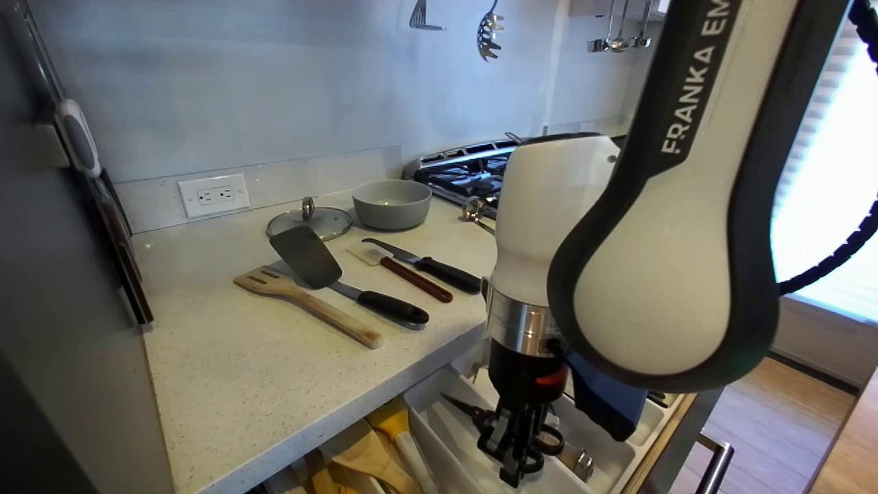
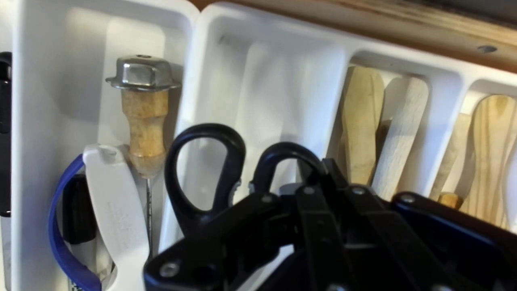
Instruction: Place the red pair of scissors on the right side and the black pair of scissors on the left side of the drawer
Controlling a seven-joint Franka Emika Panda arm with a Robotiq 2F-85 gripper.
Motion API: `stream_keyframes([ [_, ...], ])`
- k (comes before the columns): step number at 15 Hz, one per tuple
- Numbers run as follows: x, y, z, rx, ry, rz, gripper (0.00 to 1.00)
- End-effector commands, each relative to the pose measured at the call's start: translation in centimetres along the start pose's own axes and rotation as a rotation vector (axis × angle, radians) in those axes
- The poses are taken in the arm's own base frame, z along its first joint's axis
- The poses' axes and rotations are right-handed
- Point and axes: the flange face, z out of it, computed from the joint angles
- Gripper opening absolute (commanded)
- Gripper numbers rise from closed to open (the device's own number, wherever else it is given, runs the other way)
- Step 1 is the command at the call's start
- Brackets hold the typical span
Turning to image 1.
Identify wooden kitchen drawer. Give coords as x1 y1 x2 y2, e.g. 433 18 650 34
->
244 364 738 494

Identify stainless steel refrigerator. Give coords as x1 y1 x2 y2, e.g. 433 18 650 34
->
0 0 176 494

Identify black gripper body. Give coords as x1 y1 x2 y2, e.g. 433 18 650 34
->
486 342 571 416

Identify hanging steel measuring spoons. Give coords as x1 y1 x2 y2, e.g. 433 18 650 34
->
588 0 660 55

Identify grey ceramic bowl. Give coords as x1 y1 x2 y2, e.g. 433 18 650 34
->
351 174 433 233

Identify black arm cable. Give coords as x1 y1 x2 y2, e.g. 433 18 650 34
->
774 0 878 296

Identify hanging metal spatula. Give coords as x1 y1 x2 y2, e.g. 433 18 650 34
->
407 0 444 33

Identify wooden slotted spatula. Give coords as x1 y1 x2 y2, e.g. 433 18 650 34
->
230 262 384 350

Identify glass pot lid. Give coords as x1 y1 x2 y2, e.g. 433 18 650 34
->
263 194 358 243

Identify hanging slotted spoon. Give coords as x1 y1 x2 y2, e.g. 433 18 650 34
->
476 0 509 62

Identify dark wrist camera box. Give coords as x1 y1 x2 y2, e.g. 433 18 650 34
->
562 349 650 443

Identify cork bottle stopper metal cap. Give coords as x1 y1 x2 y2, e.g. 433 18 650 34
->
568 447 599 480

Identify black spatula turner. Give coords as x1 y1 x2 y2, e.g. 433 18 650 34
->
266 225 433 329

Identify white wall outlet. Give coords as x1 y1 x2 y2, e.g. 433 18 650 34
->
176 169 252 218

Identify stainless steel gas range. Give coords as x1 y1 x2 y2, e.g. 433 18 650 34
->
402 128 636 225

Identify black handled knife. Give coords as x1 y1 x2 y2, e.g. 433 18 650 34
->
362 236 486 296

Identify yellow head spatula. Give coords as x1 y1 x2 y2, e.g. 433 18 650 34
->
365 397 444 494

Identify white window blind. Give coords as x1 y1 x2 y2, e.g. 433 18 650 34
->
768 12 878 323

